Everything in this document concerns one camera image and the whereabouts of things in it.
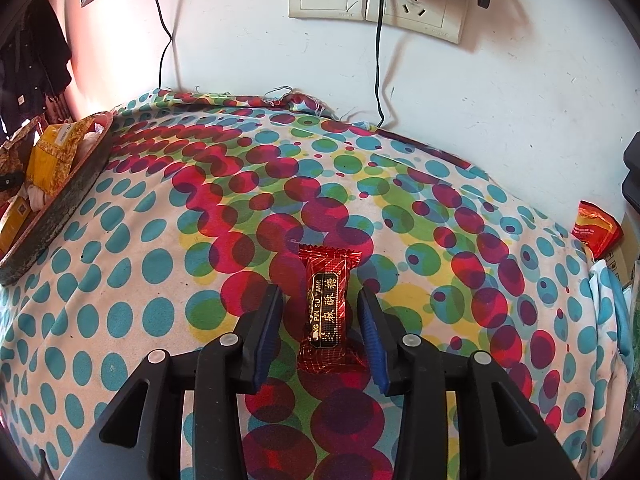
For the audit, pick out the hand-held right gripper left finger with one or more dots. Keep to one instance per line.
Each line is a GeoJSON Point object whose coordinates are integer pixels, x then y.
{"type": "Point", "coordinates": [267, 340]}

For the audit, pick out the red round tray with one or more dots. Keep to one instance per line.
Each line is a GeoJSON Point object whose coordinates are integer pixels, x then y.
{"type": "Point", "coordinates": [65, 200]}

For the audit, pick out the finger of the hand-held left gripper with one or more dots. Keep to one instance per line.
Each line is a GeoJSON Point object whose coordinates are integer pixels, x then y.
{"type": "Point", "coordinates": [7, 181]}

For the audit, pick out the red candy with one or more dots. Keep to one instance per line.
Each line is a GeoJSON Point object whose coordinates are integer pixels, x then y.
{"type": "Point", "coordinates": [327, 310]}

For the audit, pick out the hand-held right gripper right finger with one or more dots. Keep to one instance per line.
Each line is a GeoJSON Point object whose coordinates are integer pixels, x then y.
{"type": "Point", "coordinates": [372, 347]}

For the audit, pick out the red snack packet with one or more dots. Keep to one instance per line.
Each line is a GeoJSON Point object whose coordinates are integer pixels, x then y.
{"type": "Point", "coordinates": [597, 230]}

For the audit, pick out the yellow cardboard box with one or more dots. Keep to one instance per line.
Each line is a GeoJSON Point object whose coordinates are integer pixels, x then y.
{"type": "Point", "coordinates": [12, 222]}

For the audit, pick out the light blue cloth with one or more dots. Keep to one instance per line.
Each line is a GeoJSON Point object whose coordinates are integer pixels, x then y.
{"type": "Point", "coordinates": [612, 300]}

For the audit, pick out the polka dot tablecloth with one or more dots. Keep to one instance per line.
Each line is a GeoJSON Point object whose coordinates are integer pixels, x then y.
{"type": "Point", "coordinates": [150, 285]}

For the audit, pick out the white wall power socket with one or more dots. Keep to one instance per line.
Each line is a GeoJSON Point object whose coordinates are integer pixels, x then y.
{"type": "Point", "coordinates": [425, 17]}

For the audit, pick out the dark hanging clothes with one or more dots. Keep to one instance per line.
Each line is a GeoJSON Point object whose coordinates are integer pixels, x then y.
{"type": "Point", "coordinates": [35, 60]}

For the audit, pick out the yellow snack bag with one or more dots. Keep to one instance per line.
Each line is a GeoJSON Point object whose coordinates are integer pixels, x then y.
{"type": "Point", "coordinates": [57, 160]}

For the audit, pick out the brown cardboard box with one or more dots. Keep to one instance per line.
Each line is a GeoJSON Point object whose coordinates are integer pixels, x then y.
{"type": "Point", "coordinates": [625, 267]}

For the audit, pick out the black clamp mount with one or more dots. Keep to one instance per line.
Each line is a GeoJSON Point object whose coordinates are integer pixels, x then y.
{"type": "Point", "coordinates": [632, 170]}

